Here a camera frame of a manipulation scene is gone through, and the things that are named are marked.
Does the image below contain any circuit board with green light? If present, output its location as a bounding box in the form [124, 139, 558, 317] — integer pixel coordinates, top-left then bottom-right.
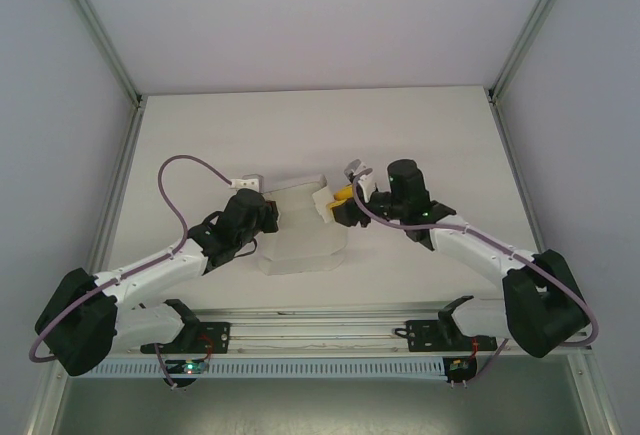
[166, 358, 212, 376]

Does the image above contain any grey metal sheet panel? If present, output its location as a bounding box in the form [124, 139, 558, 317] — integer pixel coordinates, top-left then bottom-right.
[52, 354, 594, 435]

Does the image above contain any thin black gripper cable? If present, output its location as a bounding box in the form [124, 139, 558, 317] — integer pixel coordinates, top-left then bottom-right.
[230, 235, 260, 260]

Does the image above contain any aluminium table side rail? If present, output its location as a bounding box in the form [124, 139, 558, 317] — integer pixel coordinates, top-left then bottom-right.
[22, 103, 147, 435]
[491, 100, 624, 435]

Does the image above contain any aluminium mounting rail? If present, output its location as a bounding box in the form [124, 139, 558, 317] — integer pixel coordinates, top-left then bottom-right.
[48, 298, 599, 357]

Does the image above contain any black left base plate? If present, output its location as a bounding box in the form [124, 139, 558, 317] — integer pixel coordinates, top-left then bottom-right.
[192, 321, 233, 356]

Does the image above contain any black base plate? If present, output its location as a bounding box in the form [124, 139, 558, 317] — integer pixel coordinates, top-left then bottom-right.
[192, 321, 233, 356]
[404, 319, 497, 355]

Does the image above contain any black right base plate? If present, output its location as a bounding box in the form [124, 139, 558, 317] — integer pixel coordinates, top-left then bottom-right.
[404, 319, 497, 355]

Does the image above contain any white slotted cable duct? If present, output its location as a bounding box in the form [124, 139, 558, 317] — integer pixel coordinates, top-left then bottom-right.
[88, 357, 447, 382]

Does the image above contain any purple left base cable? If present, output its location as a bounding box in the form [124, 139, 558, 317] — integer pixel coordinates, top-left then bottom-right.
[152, 345, 179, 392]

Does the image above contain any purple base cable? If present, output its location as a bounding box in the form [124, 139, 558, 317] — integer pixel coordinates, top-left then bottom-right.
[152, 345, 179, 392]
[467, 338, 509, 389]

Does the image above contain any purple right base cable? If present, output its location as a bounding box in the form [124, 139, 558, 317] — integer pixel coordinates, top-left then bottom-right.
[467, 338, 509, 389]

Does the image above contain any aluminium frame post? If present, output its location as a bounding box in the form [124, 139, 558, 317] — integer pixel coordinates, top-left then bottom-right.
[47, 0, 147, 109]
[486, 0, 582, 105]

